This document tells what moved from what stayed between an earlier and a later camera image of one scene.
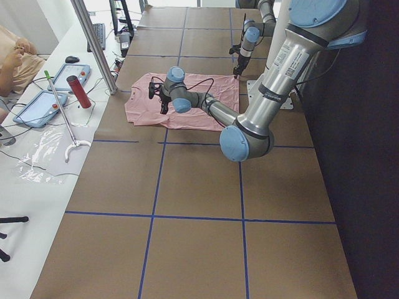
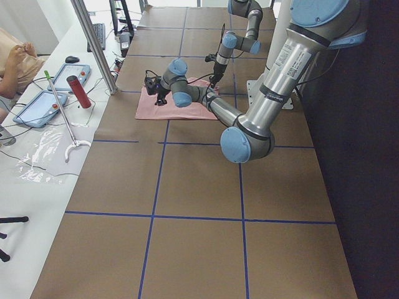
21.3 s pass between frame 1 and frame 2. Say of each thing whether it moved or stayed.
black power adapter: stayed
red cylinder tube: stayed
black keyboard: stayed
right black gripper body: moved
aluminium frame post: stayed
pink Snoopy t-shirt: moved
